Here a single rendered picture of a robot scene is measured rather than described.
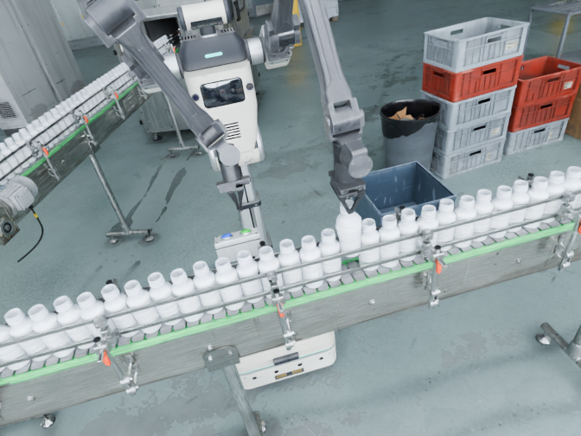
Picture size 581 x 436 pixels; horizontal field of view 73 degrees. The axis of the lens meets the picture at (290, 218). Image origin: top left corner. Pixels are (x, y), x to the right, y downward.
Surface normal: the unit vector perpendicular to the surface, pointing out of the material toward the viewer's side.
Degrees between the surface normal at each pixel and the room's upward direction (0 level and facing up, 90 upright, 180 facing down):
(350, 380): 0
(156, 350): 90
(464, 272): 90
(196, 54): 90
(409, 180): 90
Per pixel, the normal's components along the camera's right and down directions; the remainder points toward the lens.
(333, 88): 0.12, 0.02
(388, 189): 0.23, 0.55
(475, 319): -0.13, -0.80
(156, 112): -0.07, 0.59
